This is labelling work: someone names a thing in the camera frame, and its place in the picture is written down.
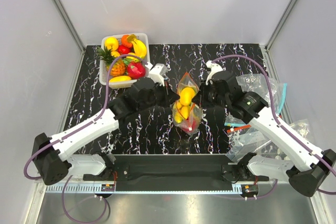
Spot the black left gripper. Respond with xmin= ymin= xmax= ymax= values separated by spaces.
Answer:
xmin=139 ymin=80 xmax=180 ymax=113

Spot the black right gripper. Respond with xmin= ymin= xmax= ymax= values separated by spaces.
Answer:
xmin=192 ymin=79 xmax=230 ymax=109

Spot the clear bag orange zipper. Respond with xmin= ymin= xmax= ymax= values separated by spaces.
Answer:
xmin=172 ymin=72 xmax=202 ymax=135

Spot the yellow banana bunch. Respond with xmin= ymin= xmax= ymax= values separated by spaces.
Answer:
xmin=173 ymin=101 xmax=191 ymax=124

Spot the red apple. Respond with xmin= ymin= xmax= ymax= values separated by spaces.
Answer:
xmin=117 ymin=45 xmax=132 ymax=55
xmin=182 ymin=120 xmax=200 ymax=134

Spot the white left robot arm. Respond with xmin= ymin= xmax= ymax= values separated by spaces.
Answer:
xmin=28 ymin=77 xmax=179 ymax=186

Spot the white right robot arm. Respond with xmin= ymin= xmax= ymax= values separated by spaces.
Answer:
xmin=193 ymin=70 xmax=335 ymax=197

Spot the clear bag red zipper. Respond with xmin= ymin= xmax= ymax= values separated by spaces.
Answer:
xmin=226 ymin=125 xmax=271 ymax=163

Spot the red dragon fruit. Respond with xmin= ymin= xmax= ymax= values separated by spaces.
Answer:
xmin=127 ymin=61 xmax=146 ymax=79

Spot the small yellow mango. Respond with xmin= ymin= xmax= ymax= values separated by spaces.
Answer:
xmin=109 ymin=76 xmax=132 ymax=83

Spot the small pineapple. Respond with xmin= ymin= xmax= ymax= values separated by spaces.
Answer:
xmin=97 ymin=46 xmax=126 ymax=77

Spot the yellow starfruit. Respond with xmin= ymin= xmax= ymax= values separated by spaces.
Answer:
xmin=129 ymin=34 xmax=147 ymax=59

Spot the white plastic fruit basket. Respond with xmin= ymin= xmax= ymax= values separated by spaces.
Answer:
xmin=99 ymin=33 xmax=150 ymax=89

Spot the orange tangerine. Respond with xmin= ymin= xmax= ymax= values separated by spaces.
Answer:
xmin=121 ymin=35 xmax=133 ymax=48

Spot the yellow lemon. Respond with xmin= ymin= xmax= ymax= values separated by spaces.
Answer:
xmin=104 ymin=37 xmax=119 ymax=51

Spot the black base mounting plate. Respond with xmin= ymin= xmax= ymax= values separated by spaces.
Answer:
xmin=83 ymin=154 xmax=233 ymax=184

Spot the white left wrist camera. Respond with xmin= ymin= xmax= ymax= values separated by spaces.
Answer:
xmin=144 ymin=62 xmax=167 ymax=86

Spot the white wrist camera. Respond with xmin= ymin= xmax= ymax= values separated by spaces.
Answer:
xmin=144 ymin=62 xmax=167 ymax=86
xmin=206 ymin=60 xmax=223 ymax=85

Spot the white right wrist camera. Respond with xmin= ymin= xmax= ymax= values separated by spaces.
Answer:
xmin=206 ymin=60 xmax=223 ymax=85

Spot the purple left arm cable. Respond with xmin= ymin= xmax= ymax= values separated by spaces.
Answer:
xmin=23 ymin=54 xmax=150 ymax=180

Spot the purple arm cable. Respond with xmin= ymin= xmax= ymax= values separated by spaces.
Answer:
xmin=23 ymin=54 xmax=150 ymax=180
xmin=209 ymin=54 xmax=336 ymax=195

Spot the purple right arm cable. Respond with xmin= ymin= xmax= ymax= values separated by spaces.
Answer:
xmin=209 ymin=54 xmax=336 ymax=195

